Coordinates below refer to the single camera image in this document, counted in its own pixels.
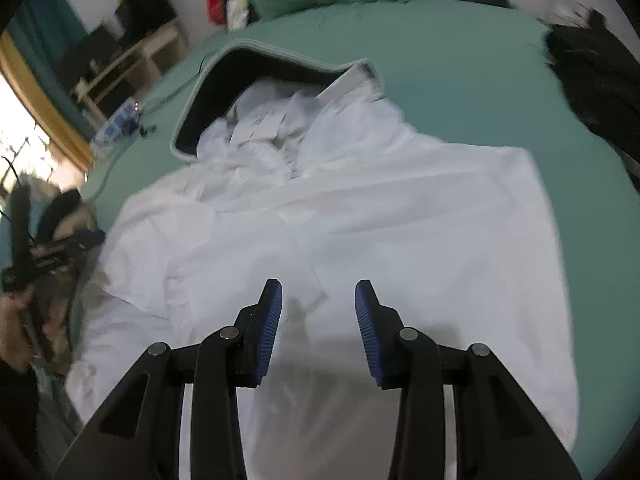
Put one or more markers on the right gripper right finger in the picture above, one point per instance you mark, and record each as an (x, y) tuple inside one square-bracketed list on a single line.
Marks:
[(500, 434)]

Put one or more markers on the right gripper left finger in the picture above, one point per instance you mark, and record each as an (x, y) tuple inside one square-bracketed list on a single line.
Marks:
[(135, 433)]

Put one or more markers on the white garment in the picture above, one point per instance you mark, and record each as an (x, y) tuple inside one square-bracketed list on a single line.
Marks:
[(460, 239)]

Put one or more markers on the black clothes pile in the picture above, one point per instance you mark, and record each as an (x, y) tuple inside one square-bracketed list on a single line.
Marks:
[(600, 80)]

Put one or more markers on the person's left hand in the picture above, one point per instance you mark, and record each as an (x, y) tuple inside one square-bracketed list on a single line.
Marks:
[(14, 347)]

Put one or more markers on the white blue power strip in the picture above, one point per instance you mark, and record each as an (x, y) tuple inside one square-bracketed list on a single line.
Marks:
[(122, 123)]

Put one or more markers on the teal curtain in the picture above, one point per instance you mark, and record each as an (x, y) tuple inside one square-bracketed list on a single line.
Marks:
[(44, 30)]

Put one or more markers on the beige wooden desk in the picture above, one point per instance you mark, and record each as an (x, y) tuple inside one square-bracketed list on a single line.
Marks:
[(140, 66)]

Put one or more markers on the black computer monitor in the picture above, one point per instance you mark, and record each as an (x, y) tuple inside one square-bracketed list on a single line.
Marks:
[(139, 18)]

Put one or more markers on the green bed sheet mattress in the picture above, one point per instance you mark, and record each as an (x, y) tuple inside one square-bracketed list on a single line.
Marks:
[(461, 73)]

